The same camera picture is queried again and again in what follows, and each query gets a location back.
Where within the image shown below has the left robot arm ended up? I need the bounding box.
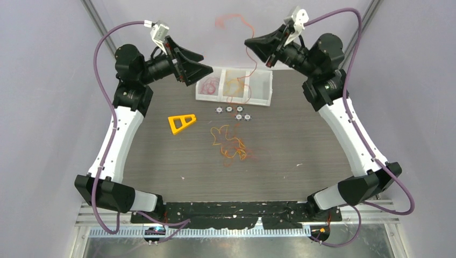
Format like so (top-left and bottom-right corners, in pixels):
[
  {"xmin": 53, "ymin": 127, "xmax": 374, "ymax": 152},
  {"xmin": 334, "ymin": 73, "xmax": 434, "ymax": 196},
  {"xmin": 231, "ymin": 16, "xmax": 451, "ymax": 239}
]
[{"xmin": 74, "ymin": 36, "xmax": 213, "ymax": 223}]

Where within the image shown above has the orange cable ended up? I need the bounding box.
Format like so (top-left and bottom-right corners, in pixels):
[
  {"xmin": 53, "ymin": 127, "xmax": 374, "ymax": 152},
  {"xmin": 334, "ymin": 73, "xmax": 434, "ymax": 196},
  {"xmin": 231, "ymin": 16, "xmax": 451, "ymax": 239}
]
[
  {"xmin": 222, "ymin": 140, "xmax": 268, "ymax": 168},
  {"xmin": 215, "ymin": 13, "xmax": 259, "ymax": 104}
]

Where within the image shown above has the white slotted cable duct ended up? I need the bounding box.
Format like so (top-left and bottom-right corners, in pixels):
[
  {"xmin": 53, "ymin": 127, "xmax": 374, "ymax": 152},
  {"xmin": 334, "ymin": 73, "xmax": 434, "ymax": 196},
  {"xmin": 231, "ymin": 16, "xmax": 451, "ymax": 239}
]
[{"xmin": 89, "ymin": 226, "xmax": 311, "ymax": 238}]

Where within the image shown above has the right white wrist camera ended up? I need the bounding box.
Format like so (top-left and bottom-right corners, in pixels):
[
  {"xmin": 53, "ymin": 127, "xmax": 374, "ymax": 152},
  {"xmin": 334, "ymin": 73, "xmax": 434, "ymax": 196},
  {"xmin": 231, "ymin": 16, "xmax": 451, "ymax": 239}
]
[{"xmin": 284, "ymin": 6, "xmax": 310, "ymax": 46}]

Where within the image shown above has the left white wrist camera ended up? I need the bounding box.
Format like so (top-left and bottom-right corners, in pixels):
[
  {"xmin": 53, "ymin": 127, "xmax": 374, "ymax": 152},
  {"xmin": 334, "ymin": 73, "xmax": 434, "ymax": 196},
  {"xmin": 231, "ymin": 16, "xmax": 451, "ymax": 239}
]
[{"xmin": 150, "ymin": 20, "xmax": 169, "ymax": 54}]

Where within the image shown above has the clear plastic bin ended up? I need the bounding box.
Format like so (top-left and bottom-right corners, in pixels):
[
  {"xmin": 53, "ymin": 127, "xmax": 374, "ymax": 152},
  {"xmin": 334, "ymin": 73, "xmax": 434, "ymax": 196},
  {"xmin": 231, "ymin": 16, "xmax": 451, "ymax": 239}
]
[
  {"xmin": 195, "ymin": 67, "xmax": 225, "ymax": 102},
  {"xmin": 219, "ymin": 67, "xmax": 248, "ymax": 104},
  {"xmin": 245, "ymin": 70, "xmax": 273, "ymax": 106}
]

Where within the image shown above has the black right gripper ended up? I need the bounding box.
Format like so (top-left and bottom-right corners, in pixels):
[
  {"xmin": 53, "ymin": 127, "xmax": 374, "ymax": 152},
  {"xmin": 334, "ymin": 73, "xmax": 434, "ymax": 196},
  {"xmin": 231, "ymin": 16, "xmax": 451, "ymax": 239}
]
[{"xmin": 244, "ymin": 25, "xmax": 317, "ymax": 79}]

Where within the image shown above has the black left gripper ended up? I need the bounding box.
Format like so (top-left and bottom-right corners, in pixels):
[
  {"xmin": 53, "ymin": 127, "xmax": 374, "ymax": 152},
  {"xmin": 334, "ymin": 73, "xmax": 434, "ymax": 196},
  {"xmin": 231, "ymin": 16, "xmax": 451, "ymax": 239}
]
[{"xmin": 139, "ymin": 37, "xmax": 212, "ymax": 85}]

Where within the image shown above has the right clear plastic bin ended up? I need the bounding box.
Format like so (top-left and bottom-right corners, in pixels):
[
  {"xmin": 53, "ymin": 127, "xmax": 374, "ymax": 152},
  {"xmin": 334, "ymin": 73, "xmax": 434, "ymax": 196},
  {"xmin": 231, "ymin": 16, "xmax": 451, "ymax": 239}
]
[{"xmin": 245, "ymin": 70, "xmax": 273, "ymax": 106}]

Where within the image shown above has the middle clear plastic bin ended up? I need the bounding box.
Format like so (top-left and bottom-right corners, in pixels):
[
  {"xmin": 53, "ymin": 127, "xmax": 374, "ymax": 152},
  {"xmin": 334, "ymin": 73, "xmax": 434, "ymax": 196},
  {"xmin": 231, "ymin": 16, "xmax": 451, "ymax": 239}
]
[{"xmin": 219, "ymin": 67, "xmax": 248, "ymax": 104}]

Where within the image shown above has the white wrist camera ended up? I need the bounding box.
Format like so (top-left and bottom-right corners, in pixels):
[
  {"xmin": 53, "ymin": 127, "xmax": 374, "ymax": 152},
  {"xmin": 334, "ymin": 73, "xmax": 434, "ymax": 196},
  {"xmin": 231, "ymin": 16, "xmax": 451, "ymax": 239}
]
[
  {"xmin": 284, "ymin": 6, "xmax": 310, "ymax": 46},
  {"xmin": 150, "ymin": 20, "xmax": 169, "ymax": 54}
]

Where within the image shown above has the left clear plastic bin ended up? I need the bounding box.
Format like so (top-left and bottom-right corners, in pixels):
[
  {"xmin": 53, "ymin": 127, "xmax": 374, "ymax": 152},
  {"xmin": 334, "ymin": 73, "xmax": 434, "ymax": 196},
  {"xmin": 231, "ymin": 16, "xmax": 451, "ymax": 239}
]
[{"xmin": 195, "ymin": 67, "xmax": 225, "ymax": 102}]

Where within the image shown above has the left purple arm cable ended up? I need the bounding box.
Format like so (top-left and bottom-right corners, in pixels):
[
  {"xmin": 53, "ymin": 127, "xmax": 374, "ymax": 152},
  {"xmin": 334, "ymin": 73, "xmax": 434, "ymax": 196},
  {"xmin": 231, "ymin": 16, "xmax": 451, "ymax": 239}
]
[{"xmin": 91, "ymin": 20, "xmax": 191, "ymax": 245}]

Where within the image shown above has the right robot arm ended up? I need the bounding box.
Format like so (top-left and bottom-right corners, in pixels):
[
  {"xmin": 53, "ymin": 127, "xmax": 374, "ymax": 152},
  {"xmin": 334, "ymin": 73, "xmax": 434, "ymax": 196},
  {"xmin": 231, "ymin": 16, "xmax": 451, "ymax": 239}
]
[{"xmin": 244, "ymin": 25, "xmax": 402, "ymax": 221}]

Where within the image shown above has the yellow triangular plastic part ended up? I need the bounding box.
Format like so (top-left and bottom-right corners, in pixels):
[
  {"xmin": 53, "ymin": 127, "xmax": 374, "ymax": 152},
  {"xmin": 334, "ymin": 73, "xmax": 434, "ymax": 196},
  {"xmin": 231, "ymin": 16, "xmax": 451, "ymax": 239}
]
[{"xmin": 168, "ymin": 114, "xmax": 197, "ymax": 135}]

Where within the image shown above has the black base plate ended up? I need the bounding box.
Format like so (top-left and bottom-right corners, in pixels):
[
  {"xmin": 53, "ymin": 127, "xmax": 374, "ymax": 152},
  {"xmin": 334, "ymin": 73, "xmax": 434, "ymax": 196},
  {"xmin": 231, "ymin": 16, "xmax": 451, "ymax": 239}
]
[{"xmin": 131, "ymin": 200, "xmax": 342, "ymax": 230}]

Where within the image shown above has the pink red cable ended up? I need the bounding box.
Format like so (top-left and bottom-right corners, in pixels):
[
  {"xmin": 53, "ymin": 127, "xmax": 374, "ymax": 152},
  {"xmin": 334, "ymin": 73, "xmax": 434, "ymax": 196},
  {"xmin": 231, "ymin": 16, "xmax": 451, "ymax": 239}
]
[{"xmin": 200, "ymin": 75, "xmax": 222, "ymax": 95}]

